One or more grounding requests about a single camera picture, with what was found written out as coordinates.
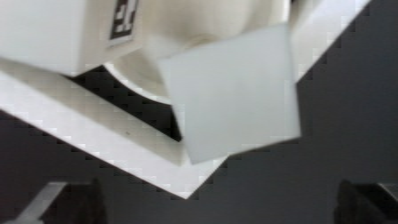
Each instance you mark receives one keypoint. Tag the white L-shaped fence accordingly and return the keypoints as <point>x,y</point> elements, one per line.
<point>60,108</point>

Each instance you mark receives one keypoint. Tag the white round stool seat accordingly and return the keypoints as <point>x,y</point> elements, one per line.
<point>183,23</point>

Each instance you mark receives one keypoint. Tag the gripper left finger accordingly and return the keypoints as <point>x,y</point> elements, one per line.
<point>66,204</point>

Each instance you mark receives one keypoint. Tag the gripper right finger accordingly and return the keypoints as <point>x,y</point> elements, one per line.
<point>366,203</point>

